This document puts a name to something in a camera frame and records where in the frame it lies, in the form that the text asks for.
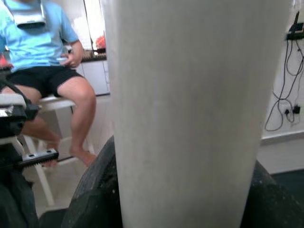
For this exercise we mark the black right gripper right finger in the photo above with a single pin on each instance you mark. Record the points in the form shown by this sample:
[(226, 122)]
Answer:
[(273, 211)]

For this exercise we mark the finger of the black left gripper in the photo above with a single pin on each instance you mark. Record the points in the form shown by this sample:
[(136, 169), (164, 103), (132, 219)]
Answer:
[(16, 204)]

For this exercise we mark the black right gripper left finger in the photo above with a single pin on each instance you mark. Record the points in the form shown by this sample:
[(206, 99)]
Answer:
[(95, 202)]

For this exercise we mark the white plastic table leg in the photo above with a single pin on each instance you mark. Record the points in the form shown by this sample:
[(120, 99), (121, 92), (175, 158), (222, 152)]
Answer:
[(190, 107)]

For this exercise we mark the white plastic chair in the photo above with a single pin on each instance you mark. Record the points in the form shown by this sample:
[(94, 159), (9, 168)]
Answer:
[(57, 103)]

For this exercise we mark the person in blue shirt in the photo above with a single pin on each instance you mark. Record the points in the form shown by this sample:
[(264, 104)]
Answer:
[(35, 42)]

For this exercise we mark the white kitchen cabinet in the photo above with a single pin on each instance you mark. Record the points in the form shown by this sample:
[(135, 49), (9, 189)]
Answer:
[(95, 78)]

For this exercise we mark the grey headset device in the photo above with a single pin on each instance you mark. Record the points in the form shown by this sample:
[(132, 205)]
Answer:
[(31, 19)]

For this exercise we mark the red orange object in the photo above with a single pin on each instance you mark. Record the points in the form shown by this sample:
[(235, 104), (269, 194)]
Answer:
[(100, 41)]

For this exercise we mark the black wall plug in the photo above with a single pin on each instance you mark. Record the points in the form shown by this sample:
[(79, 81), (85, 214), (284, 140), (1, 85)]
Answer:
[(296, 109)]

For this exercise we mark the black wall power strip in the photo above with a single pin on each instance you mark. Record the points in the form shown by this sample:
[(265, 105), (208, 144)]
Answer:
[(295, 35)]

